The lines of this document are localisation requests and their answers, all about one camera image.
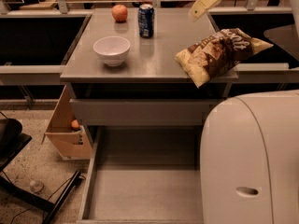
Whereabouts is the grey drawer cabinet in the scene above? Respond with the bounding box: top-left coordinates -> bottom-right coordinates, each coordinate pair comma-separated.
61,7 -> 238,143

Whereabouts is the open grey middle drawer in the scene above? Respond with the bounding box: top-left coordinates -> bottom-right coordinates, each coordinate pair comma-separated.
78,127 -> 204,224

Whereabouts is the blue soda can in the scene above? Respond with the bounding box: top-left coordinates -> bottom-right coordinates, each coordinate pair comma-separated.
138,4 -> 154,38

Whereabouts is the cardboard box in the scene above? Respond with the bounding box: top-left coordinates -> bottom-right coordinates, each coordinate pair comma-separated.
45,87 -> 92,160

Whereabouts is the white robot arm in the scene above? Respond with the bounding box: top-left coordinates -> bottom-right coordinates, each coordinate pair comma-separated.
189,59 -> 299,224

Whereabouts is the brown sea salt chip bag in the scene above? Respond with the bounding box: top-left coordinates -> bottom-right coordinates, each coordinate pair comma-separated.
175,28 -> 273,88

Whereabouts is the red apple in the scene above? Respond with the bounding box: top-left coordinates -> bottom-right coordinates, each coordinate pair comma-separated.
111,5 -> 128,22

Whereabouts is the white ceramic bowl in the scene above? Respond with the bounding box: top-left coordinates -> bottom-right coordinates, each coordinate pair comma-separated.
93,36 -> 131,66

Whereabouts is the orange fruit in box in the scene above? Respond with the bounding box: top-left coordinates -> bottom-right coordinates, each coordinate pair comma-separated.
71,119 -> 80,131

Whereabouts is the black stand base left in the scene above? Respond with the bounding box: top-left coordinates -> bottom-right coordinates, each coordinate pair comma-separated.
0,119 -> 86,224

